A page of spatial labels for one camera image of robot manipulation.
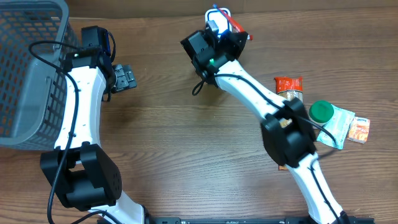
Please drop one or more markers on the white barcode scanner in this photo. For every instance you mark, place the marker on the white barcode scanner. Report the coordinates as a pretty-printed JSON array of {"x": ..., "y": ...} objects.
[{"x": 219, "y": 19}]

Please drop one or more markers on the teal tissue packet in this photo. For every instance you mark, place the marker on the teal tissue packet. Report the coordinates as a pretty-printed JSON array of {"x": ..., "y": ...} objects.
[{"x": 338, "y": 127}]

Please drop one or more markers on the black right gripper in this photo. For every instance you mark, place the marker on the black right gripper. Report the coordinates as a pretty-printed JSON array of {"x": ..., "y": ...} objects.
[{"x": 236, "y": 43}]

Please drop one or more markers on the long orange noodle packet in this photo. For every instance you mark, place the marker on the long orange noodle packet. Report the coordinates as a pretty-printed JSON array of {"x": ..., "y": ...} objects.
[{"x": 289, "y": 88}]

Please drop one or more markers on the dark grey plastic basket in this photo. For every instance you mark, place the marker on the dark grey plastic basket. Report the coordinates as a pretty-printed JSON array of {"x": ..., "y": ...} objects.
[{"x": 35, "y": 37}]

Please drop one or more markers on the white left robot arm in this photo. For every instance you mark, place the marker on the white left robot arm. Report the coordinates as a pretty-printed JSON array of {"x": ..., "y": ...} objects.
[{"x": 80, "y": 172}]

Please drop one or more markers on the thin red stick sachet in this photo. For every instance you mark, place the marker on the thin red stick sachet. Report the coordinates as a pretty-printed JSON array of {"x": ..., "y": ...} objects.
[{"x": 236, "y": 26}]

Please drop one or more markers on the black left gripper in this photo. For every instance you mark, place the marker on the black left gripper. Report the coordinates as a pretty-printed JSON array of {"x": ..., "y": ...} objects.
[{"x": 125, "y": 78}]

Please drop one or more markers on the green lidded jar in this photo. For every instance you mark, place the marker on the green lidded jar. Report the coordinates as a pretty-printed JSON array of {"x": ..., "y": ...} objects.
[{"x": 321, "y": 112}]

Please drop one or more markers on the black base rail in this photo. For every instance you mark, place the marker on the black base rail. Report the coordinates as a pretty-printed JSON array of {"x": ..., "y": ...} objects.
[{"x": 286, "y": 220}]

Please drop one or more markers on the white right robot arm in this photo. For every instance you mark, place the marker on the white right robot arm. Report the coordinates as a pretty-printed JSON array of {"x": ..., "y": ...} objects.
[{"x": 286, "y": 129}]

